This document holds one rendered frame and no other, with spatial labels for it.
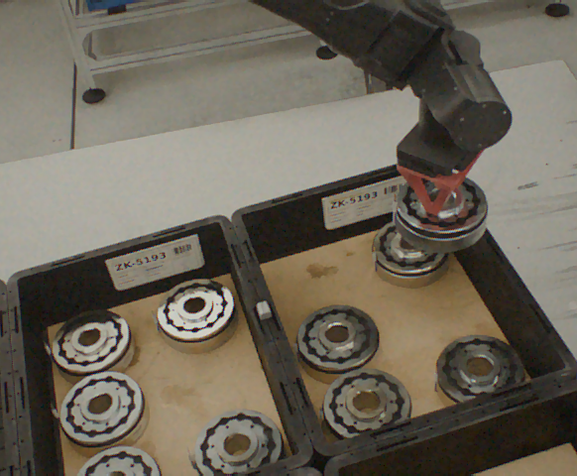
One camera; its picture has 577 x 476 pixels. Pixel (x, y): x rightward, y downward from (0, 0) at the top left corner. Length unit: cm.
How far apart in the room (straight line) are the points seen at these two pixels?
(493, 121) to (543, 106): 88
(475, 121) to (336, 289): 45
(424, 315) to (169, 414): 35
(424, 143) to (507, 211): 57
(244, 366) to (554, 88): 89
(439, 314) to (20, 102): 232
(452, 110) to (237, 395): 48
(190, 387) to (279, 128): 69
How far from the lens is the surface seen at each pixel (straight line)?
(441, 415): 94
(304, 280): 120
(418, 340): 112
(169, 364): 114
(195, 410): 109
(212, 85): 306
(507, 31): 321
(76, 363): 115
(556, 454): 105
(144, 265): 118
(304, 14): 76
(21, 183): 170
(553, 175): 155
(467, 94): 79
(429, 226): 97
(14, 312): 114
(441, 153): 91
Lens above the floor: 172
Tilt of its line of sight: 45 degrees down
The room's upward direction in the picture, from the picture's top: 9 degrees counter-clockwise
